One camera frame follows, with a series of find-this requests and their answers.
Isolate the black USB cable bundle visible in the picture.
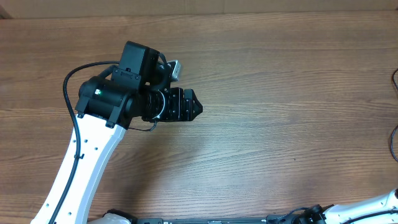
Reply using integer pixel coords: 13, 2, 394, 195
389, 124, 398, 162

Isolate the separated black cable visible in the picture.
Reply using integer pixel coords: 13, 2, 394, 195
391, 67, 398, 94

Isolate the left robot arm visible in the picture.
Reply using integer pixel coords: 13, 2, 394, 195
34, 41, 203, 223

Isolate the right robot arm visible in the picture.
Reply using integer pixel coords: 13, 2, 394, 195
294, 189, 397, 224

